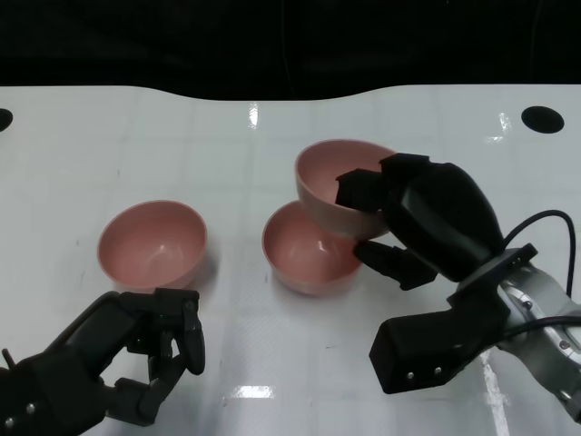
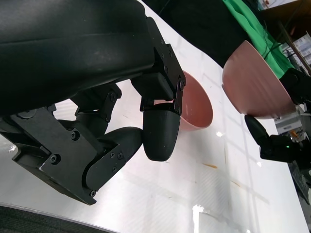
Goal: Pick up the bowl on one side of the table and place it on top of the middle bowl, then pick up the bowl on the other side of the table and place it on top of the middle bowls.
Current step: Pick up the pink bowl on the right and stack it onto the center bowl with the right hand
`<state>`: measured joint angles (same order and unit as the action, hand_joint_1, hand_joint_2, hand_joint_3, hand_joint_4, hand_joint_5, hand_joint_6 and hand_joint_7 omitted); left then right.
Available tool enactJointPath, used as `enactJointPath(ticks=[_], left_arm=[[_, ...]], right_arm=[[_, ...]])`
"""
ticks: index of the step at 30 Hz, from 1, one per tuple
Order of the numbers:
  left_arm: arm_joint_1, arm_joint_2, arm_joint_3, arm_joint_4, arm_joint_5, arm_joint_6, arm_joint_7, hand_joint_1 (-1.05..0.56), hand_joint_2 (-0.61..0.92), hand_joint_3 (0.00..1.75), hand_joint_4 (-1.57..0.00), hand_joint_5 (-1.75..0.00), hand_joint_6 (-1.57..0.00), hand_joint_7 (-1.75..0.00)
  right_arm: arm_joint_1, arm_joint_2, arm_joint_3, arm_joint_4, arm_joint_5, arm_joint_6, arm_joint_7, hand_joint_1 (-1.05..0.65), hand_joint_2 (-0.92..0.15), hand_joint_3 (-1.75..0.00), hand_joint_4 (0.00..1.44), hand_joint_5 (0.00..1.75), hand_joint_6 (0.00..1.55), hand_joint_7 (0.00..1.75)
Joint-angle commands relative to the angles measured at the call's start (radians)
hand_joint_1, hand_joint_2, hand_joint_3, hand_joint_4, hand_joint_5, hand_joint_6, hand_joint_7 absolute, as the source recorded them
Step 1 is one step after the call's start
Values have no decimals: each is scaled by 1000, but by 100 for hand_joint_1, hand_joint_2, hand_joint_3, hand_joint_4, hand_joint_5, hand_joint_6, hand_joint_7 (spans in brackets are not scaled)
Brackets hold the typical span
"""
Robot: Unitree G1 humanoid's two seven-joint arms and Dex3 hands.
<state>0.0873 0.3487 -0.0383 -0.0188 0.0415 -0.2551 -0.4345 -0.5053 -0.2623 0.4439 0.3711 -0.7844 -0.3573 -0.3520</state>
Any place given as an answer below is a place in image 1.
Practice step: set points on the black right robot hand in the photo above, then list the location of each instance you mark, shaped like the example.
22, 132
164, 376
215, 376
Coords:
445, 213

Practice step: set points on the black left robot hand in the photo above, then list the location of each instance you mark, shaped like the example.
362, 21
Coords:
113, 327

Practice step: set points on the pink plastic bowl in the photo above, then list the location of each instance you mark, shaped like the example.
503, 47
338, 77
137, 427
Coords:
304, 256
327, 172
152, 247

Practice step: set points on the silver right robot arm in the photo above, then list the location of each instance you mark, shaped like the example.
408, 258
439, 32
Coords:
535, 300

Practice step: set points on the black round table grommet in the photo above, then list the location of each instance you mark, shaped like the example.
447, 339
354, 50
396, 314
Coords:
542, 119
4, 120

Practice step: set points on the black backdrop curtain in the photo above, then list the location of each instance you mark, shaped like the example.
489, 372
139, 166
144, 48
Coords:
136, 45

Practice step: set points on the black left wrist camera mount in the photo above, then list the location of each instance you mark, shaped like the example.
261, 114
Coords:
36, 399

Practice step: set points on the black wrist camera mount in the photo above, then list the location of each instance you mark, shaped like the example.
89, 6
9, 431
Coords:
422, 345
36, 399

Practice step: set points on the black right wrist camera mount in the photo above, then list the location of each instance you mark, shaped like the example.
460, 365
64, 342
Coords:
422, 345

